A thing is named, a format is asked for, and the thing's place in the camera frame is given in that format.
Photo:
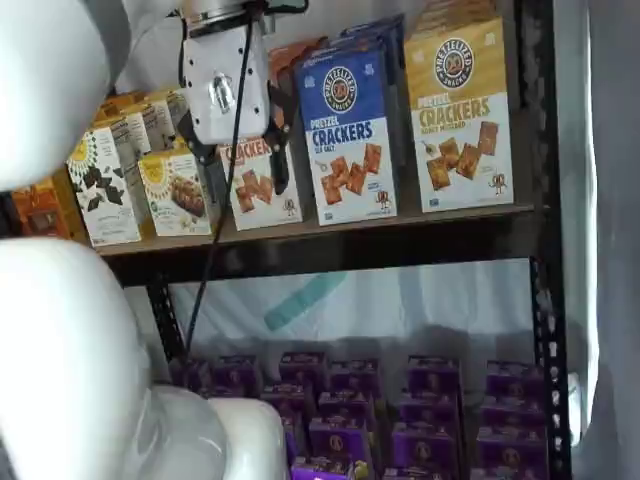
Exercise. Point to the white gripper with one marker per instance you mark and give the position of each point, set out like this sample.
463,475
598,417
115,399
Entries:
210,60

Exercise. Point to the orange snack box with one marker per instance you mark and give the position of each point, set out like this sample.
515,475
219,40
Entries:
40,210
75,210

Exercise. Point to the small silver metal cylinder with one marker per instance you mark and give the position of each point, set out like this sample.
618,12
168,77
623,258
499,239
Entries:
222,94

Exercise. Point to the yellow honey mustard cracker box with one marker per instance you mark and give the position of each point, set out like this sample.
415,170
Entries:
465,10
460,125

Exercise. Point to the Simple Mills almond bar box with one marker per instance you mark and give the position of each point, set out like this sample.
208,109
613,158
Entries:
172,200

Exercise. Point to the orange cheddar cracker box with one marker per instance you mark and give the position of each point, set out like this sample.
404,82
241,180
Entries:
295,55
255,190

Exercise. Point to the purple Annie's snack box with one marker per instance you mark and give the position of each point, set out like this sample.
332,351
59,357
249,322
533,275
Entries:
512,447
430,407
340,437
420,475
427,445
352,375
237,375
512,412
287,397
325,470
302,367
507,475
345,405
432,375
512,380

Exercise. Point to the Simple Mills Sweet Thins box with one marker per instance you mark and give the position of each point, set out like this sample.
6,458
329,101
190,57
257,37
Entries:
102,190
156,125
127,135
176,112

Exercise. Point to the black metal shelf rack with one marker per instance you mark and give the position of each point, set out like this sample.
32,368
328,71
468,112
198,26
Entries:
325,250

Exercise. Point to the blue sea salt cracker box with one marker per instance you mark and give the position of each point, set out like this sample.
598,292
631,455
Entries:
385,25
394,100
345,140

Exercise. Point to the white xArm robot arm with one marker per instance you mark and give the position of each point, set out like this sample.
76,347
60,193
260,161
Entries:
50,75

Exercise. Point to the brown wooden shelf board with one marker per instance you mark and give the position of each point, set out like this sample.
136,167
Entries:
350,227

